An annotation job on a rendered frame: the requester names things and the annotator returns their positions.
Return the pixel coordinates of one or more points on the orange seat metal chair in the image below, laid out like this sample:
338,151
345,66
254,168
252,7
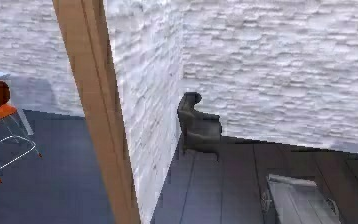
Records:
2,115

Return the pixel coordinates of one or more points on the dark grey armchair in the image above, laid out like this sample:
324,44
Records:
200,128

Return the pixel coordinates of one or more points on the grey glass top table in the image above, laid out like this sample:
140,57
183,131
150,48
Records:
300,203

